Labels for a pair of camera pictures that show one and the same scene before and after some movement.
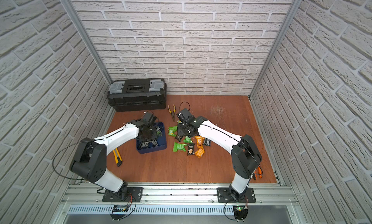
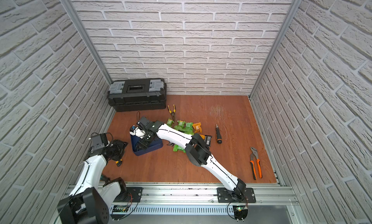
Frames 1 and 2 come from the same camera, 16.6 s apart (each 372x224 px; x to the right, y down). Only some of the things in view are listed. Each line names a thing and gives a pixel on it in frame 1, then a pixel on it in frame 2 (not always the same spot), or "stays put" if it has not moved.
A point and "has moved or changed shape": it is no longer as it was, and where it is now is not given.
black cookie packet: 207,142 stays put
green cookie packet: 179,147 stays put
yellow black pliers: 173,113 stays put
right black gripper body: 182,129 → 146,140
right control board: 240,212 stays put
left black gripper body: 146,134 → 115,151
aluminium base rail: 87,199 stays put
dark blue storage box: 143,147 has moved or changed shape
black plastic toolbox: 137,94 stays put
